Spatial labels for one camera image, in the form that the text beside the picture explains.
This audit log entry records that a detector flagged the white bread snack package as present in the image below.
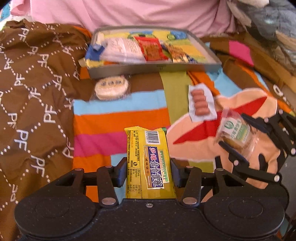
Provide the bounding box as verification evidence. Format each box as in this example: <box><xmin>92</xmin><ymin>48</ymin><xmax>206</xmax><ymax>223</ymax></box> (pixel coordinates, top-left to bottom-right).
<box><xmin>100</xmin><ymin>38</ymin><xmax>146</xmax><ymax>64</ymax></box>

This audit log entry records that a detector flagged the gold foil snack pouch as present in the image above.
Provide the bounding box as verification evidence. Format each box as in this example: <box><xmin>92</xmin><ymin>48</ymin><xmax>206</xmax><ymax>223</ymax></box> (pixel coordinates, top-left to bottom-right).
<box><xmin>164</xmin><ymin>43</ymin><xmax>191</xmax><ymax>63</ymax></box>

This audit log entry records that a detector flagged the grey patterned clothing pile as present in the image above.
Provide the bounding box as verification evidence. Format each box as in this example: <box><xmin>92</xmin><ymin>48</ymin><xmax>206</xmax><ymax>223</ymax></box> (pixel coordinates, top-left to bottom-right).
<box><xmin>227</xmin><ymin>0</ymin><xmax>296</xmax><ymax>65</ymax></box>

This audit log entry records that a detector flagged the grey metal tray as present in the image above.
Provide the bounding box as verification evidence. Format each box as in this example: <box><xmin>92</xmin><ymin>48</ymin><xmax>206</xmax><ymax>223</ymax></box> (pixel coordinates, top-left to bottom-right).
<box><xmin>85</xmin><ymin>26</ymin><xmax>221</xmax><ymax>79</ymax></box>

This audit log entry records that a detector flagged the white sausage snack packet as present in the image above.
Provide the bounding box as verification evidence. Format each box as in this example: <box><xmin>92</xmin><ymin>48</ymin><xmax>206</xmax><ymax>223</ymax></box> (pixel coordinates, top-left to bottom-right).
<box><xmin>188</xmin><ymin>83</ymin><xmax>218</xmax><ymax>122</ymax></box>

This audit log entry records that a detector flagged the colourful cartoon poster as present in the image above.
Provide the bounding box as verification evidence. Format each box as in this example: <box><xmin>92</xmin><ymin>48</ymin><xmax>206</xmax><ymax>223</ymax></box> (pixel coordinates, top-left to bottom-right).
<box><xmin>1</xmin><ymin>2</ymin><xmax>11</xmax><ymax>22</ymax></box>

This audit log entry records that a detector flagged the yellow cracker bar package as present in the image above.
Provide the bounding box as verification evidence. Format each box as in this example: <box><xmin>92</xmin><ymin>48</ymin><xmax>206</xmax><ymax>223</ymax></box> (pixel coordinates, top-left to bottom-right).
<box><xmin>125</xmin><ymin>126</ymin><xmax>176</xmax><ymax>199</ymax></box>

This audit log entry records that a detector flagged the brown PF patterned blanket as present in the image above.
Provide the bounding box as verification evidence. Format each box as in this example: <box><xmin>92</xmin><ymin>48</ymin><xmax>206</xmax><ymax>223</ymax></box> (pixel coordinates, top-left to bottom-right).
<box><xmin>1</xmin><ymin>20</ymin><xmax>91</xmax><ymax>240</ymax></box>

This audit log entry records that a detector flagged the pink cloth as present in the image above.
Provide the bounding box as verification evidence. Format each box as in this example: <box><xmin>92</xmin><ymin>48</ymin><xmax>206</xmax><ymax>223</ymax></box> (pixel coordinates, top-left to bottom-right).
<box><xmin>11</xmin><ymin>0</ymin><xmax>236</xmax><ymax>37</ymax></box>

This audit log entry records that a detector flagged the red spicy snack packet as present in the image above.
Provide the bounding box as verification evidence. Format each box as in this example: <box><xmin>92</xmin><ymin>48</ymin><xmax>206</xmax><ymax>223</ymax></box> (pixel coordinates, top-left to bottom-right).
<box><xmin>134</xmin><ymin>36</ymin><xmax>169</xmax><ymax>61</ymax></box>

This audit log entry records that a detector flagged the clear green-label cookie pack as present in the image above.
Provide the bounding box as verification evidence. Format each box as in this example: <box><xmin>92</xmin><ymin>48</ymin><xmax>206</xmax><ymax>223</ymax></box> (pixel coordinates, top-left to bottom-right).
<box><xmin>216</xmin><ymin>108</ymin><xmax>258</xmax><ymax>159</ymax></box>

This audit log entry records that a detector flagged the round rice cracker pack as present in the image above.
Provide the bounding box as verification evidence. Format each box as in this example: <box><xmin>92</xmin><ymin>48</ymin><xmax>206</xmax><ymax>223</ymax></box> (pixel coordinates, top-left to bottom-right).
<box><xmin>93</xmin><ymin>76</ymin><xmax>130</xmax><ymax>101</ymax></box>

